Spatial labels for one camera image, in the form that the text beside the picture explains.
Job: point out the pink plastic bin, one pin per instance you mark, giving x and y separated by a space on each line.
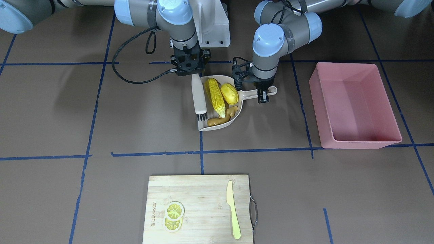
352 107

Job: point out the beige plastic dustpan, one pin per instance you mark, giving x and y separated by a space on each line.
243 95

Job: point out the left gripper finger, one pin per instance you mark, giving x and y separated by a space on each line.
263 96

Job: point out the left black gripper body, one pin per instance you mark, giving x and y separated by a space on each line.
261 82

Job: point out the beige hand brush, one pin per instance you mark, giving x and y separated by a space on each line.
199 100

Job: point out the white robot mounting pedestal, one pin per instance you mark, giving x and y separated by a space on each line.
211 23

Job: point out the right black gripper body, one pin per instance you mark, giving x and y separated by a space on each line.
206 56

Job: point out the yellow toy potato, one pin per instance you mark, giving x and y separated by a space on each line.
229 93

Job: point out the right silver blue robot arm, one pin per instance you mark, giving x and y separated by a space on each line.
172 16

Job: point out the tan toy ginger root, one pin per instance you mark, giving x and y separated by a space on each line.
230 112

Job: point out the yellow plastic knife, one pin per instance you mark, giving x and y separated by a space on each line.
236 232

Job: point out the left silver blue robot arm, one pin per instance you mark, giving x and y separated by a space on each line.
287 25

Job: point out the lemon slice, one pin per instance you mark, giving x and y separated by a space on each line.
174 211
172 225

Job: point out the yellow toy corn cob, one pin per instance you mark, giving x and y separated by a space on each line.
215 96

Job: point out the wooden cutting board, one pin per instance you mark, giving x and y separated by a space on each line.
207 218

